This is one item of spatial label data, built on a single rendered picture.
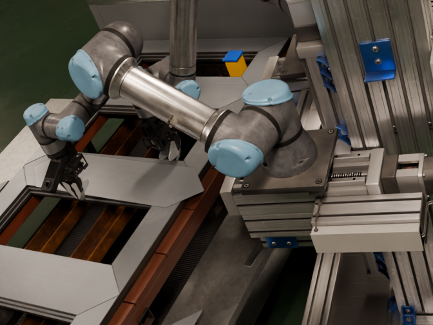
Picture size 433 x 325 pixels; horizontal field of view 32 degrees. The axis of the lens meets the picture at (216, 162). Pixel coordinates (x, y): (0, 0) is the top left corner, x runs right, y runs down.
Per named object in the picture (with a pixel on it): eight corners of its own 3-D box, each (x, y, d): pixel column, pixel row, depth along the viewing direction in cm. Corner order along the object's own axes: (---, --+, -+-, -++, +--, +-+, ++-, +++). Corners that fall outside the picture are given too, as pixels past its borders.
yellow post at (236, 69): (240, 104, 289) (225, 62, 277) (246, 95, 292) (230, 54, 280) (252, 104, 286) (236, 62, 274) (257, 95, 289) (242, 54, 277)
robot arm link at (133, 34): (131, -5, 195) (84, 82, 236) (105, 19, 189) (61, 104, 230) (165, 26, 196) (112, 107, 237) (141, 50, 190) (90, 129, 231)
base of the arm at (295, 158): (322, 137, 199) (312, 107, 193) (312, 176, 189) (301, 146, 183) (268, 141, 205) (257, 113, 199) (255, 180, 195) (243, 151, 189)
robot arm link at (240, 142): (285, 120, 178) (97, 19, 191) (254, 163, 170) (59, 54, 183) (277, 151, 188) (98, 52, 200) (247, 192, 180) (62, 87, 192)
